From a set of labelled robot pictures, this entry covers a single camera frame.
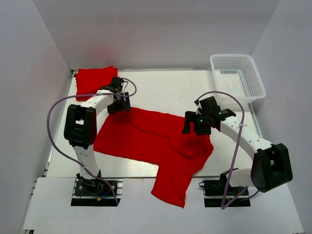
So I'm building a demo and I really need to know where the folded red t shirt stack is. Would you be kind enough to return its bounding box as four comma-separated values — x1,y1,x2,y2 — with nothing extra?
76,66,118,95

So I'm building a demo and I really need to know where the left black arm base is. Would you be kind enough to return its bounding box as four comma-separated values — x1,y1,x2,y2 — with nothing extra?
71,174,123,207

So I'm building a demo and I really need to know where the white plastic basket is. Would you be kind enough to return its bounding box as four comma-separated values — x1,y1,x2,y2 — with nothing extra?
210,54,266,105

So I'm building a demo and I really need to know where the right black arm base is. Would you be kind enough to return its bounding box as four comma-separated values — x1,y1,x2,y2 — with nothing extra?
198,179,251,208

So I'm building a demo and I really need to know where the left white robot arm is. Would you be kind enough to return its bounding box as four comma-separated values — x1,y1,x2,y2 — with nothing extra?
64,77,131,195

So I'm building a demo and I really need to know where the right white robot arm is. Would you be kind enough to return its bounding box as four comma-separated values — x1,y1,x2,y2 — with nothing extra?
182,97,293,195

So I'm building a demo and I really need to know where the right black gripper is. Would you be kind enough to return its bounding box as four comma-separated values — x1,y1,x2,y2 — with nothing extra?
182,111,212,136

